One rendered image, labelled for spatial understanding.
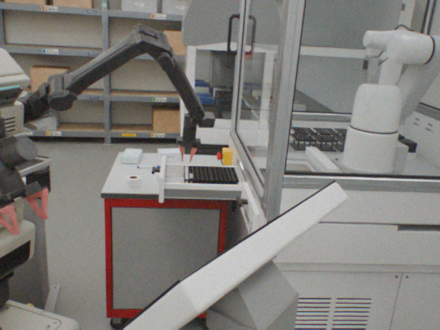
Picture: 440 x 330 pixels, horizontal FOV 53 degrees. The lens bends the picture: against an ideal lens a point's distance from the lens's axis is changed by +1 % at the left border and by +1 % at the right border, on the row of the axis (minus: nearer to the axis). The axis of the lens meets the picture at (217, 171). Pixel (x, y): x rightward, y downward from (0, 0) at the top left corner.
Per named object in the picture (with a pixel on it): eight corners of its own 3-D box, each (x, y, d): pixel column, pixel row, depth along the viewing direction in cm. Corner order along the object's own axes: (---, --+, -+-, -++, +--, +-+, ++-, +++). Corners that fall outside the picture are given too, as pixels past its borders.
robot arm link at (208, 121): (190, 97, 177) (195, 114, 173) (217, 98, 182) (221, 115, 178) (182, 115, 187) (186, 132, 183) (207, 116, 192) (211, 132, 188)
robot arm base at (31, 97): (35, 95, 160) (10, 101, 149) (50, 84, 157) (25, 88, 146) (49, 116, 161) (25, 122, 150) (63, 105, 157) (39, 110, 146)
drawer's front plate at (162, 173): (158, 203, 173) (159, 177, 170) (161, 177, 201) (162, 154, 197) (163, 203, 173) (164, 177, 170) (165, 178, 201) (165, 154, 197)
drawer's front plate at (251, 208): (251, 243, 147) (255, 213, 143) (240, 207, 174) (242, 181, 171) (256, 243, 147) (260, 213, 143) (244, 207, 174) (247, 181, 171)
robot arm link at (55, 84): (35, 89, 152) (36, 101, 149) (54, 73, 147) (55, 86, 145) (58, 99, 159) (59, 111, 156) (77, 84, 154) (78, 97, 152)
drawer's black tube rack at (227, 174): (183, 194, 179) (184, 179, 177) (183, 179, 196) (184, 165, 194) (238, 195, 181) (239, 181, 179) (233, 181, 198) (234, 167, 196)
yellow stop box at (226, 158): (221, 165, 217) (222, 151, 214) (220, 160, 224) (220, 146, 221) (232, 165, 217) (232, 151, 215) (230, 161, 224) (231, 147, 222)
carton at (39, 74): (31, 92, 510) (29, 67, 501) (36, 88, 540) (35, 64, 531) (68, 93, 518) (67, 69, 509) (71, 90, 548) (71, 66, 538)
